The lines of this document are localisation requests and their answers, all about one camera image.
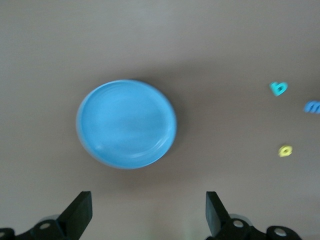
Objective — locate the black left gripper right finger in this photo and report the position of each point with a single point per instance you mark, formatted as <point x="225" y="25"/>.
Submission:
<point x="216" y="217"/>

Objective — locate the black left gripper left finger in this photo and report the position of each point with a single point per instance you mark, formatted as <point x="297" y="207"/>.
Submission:
<point x="77" y="217"/>

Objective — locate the yellow foam letter d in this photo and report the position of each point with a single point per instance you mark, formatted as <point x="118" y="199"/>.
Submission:
<point x="280" y="152"/>

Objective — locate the teal foam letter b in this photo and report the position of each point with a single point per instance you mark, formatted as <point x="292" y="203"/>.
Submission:
<point x="274" y="87"/>

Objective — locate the blue foam letter m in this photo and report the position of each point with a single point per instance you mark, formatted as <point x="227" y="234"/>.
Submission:
<point x="312" y="106"/>

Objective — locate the blue plate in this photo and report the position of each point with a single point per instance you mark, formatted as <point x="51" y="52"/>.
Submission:
<point x="125" y="125"/>

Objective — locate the brown paper table cover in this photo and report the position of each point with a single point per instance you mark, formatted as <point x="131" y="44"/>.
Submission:
<point x="225" y="50"/>

